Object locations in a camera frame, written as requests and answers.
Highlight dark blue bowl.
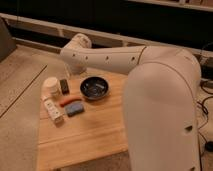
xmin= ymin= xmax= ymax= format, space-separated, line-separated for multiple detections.
xmin=80 ymin=76 xmax=109 ymax=100

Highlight white cylindrical cup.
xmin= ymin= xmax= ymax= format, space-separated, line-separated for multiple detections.
xmin=43 ymin=77 xmax=60 ymax=97

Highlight black floor cables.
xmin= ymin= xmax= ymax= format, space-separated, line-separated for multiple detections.
xmin=195 ymin=46 xmax=213 ymax=153

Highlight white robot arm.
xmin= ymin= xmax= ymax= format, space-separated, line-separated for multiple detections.
xmin=60 ymin=34 xmax=201 ymax=171

